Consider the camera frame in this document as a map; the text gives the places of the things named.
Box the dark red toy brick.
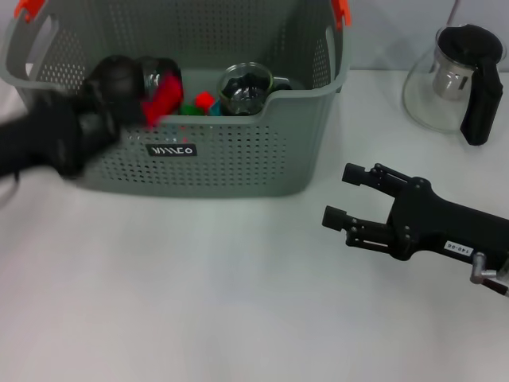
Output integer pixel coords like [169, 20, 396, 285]
[142, 69, 185, 127]

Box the black clay teapot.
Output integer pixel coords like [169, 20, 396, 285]
[85, 54, 145, 105]

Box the grey perforated storage basket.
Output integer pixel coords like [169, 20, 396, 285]
[0, 0, 353, 198]

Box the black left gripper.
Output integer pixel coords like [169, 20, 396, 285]
[0, 77, 147, 181]

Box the glass carafe black handle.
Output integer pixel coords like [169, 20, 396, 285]
[401, 24, 507, 146]

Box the orange basket carry handle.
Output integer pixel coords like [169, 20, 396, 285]
[14, 0, 353, 31]

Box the large red toy brick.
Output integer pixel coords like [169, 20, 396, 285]
[194, 91, 215, 110]

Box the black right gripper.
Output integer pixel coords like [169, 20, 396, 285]
[322, 162, 509, 276]

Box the right gripper plug cable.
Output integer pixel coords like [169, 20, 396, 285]
[468, 251, 509, 298]

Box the glass teacup black sleeve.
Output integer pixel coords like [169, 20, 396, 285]
[220, 93, 266, 118]
[217, 62, 293, 118]
[137, 57, 185, 104]

